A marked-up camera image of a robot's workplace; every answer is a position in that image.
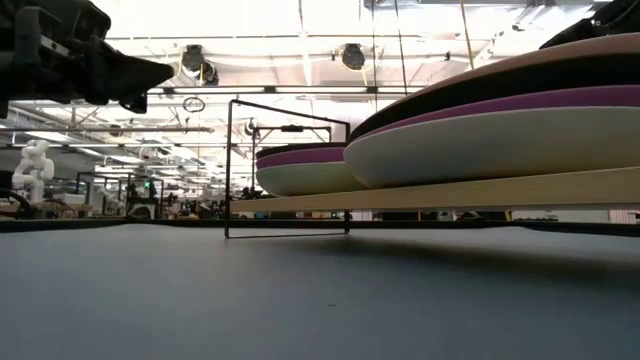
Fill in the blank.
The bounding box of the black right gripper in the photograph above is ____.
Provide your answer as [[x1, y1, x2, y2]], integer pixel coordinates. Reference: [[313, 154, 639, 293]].
[[539, 0, 640, 50]]

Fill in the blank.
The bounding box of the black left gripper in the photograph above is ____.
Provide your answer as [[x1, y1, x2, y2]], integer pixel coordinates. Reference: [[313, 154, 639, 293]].
[[0, 0, 176, 120]]

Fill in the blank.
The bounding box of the pink plate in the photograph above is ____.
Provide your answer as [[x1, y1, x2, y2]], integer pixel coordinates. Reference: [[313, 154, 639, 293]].
[[384, 31, 640, 109]]

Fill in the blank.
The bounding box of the black plate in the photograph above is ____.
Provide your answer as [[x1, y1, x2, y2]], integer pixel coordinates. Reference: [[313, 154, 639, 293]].
[[347, 52, 640, 144], [256, 141, 350, 160]]

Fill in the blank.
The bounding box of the purple plate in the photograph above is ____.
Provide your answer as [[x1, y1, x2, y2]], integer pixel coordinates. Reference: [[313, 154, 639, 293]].
[[255, 146, 349, 171], [349, 84, 640, 144]]

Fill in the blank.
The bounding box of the green plate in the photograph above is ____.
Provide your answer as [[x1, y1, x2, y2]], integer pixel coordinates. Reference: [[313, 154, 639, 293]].
[[343, 105, 640, 190], [254, 160, 369, 198]]

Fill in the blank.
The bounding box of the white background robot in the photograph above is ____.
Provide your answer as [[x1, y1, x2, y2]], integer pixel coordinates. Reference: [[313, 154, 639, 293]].
[[10, 138, 56, 204]]

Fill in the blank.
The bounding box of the blue table mat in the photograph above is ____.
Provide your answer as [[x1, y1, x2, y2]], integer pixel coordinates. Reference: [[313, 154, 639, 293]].
[[0, 222, 640, 360]]

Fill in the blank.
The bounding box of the hanging black cable loop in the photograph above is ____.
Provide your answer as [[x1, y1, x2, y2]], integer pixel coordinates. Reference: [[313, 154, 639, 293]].
[[182, 95, 207, 114]]

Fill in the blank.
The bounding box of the black ceiling cable reel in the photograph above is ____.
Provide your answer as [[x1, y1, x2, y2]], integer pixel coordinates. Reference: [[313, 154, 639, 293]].
[[180, 43, 206, 72], [341, 43, 366, 71]]

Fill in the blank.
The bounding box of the black background workstation frame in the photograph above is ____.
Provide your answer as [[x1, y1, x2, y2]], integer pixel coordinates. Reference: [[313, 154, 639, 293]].
[[74, 171, 166, 219]]

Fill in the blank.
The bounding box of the yellow hanging cable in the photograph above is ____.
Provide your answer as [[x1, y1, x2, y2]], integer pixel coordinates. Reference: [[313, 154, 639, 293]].
[[458, 0, 475, 70]]

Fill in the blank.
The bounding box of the black table frame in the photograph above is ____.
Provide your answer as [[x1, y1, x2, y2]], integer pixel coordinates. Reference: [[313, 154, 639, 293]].
[[0, 215, 640, 238]]

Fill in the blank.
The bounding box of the black background rig frame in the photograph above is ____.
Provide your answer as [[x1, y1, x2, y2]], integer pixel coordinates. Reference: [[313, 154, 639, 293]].
[[251, 123, 334, 194]]

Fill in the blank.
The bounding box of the thin black hanging cable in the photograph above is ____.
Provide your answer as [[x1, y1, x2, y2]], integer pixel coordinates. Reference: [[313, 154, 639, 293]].
[[370, 0, 377, 114]]

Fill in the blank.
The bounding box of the wooden shelf with black frame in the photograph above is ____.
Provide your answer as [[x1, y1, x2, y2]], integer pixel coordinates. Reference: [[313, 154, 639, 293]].
[[224, 98, 640, 240]]

